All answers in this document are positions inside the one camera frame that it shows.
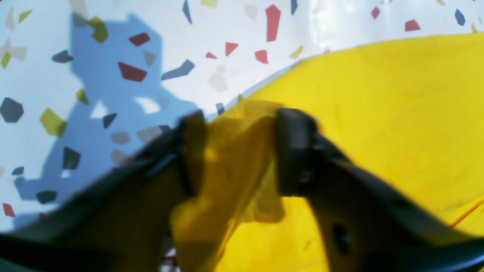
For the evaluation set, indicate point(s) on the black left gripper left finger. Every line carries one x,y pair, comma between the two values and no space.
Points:
117,224

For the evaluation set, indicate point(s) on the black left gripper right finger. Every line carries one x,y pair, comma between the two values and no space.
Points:
366,225

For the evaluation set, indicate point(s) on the yellow orange T-shirt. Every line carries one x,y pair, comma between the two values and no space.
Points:
409,112

